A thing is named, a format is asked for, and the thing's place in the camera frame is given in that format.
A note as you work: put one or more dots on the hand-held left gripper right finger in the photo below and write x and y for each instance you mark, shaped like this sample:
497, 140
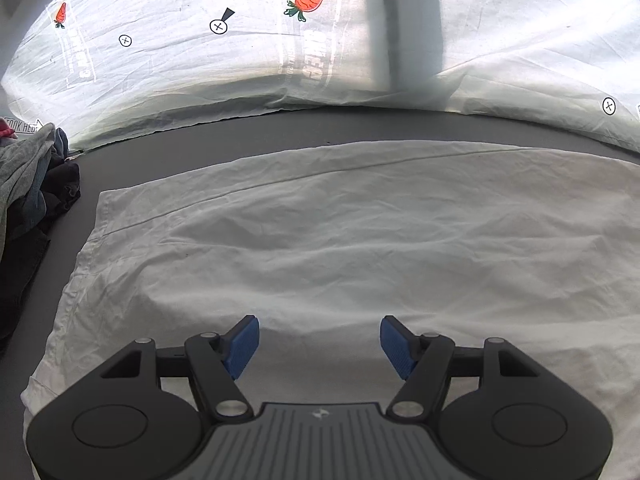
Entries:
397, 347

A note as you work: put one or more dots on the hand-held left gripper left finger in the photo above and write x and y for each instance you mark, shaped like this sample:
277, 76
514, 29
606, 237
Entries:
242, 345

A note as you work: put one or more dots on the white garment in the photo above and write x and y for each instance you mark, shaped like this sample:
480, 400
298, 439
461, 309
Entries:
350, 240

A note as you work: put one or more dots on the pile of dark clothes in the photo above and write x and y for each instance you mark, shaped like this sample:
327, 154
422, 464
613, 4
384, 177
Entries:
30, 200

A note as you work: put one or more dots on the carrot print white sheet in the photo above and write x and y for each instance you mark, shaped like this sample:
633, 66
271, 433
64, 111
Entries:
280, 50

